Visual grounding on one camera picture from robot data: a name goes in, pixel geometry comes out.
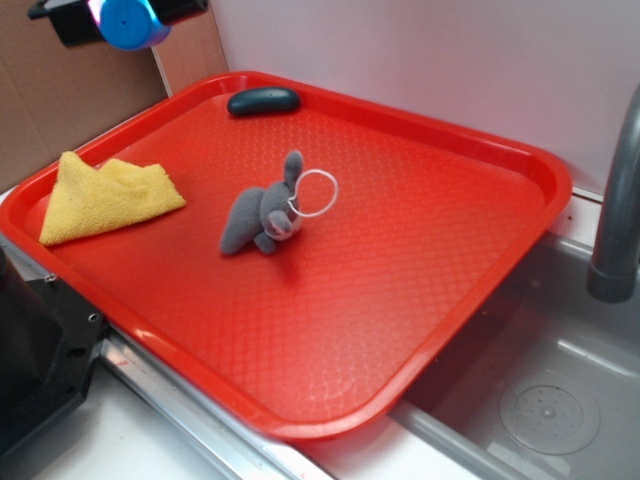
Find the dark green oblong object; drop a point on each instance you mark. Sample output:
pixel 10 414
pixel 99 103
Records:
pixel 263 100

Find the grey plush animal toy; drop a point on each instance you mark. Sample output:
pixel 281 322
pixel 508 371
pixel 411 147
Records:
pixel 265 217

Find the yellow folded cloth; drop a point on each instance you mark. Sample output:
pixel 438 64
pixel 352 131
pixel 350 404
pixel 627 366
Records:
pixel 86 201

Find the grey faucet spout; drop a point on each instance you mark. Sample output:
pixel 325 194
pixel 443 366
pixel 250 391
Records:
pixel 614 264

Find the brown cardboard panel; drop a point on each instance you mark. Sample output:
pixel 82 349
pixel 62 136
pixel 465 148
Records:
pixel 55 98

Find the grey plastic sink basin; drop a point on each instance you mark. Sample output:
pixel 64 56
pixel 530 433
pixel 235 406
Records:
pixel 539 324

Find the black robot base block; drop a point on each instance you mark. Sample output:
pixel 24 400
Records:
pixel 50 339

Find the round sink drain cover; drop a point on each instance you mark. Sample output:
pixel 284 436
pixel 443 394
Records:
pixel 549 419

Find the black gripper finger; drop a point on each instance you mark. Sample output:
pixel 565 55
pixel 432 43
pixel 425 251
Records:
pixel 72 21
pixel 172 12

